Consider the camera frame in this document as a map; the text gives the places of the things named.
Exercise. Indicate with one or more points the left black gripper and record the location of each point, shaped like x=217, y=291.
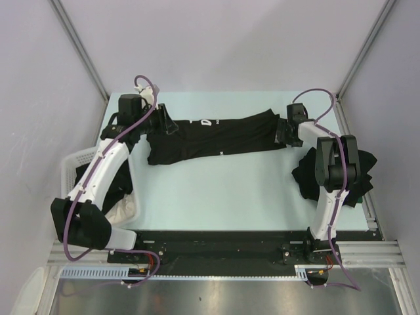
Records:
x=163, y=120

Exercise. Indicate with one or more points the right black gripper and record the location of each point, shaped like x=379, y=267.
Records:
x=281, y=134

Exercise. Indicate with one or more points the black printed t shirt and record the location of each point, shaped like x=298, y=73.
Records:
x=215, y=137

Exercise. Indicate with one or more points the white plastic basket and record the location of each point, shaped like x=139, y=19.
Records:
x=74, y=166

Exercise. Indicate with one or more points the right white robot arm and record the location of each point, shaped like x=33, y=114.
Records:
x=336, y=170

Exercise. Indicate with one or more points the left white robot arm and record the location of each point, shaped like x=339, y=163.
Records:
x=78, y=217

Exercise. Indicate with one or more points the stack of folded black shirts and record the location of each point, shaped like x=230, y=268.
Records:
x=304, y=176

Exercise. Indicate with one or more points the black shirt in basket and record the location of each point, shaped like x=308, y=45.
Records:
x=110, y=192

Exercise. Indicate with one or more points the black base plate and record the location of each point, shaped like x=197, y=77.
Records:
x=229, y=253

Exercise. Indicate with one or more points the aluminium frame rail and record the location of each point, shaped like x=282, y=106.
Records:
x=57, y=256
x=371, y=254

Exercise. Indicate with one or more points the right cable duct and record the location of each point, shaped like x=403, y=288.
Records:
x=313, y=273

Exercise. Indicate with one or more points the cable duct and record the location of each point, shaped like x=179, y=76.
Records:
x=313, y=273
x=104, y=273

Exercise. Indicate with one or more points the left aluminium frame rail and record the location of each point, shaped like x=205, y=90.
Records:
x=57, y=256

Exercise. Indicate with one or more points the left cable duct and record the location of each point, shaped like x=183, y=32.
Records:
x=104, y=273

